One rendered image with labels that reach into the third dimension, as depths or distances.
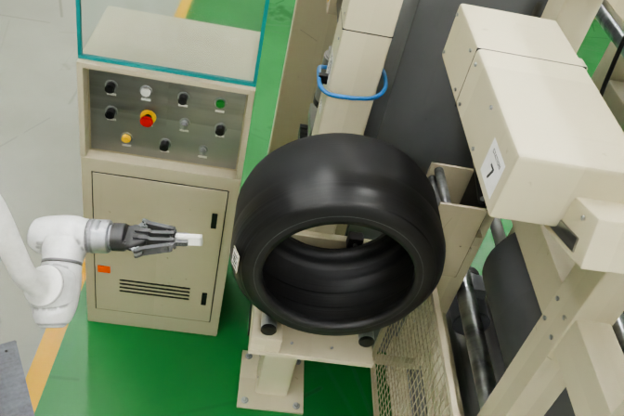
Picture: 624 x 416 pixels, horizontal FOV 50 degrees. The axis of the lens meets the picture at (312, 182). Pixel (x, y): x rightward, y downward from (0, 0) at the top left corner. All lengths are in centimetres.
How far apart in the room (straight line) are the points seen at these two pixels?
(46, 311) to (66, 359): 115
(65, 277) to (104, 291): 108
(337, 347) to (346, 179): 65
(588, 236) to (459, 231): 88
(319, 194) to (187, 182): 91
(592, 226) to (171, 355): 206
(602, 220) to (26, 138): 326
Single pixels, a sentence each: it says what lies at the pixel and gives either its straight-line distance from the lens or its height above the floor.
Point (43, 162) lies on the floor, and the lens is 378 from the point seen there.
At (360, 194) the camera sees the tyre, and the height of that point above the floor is 143.
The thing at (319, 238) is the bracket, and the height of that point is 95.
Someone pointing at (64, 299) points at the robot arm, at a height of 103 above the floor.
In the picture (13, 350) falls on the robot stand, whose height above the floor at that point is 65.
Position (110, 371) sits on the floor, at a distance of 288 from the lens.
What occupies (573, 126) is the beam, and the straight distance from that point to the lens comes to 134.
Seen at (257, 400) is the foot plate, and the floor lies 1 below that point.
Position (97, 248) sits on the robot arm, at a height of 108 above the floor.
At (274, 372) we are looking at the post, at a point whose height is 16.
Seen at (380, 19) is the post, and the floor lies 170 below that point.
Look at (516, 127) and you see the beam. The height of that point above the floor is 178.
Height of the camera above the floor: 240
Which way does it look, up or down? 39 degrees down
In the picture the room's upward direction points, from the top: 14 degrees clockwise
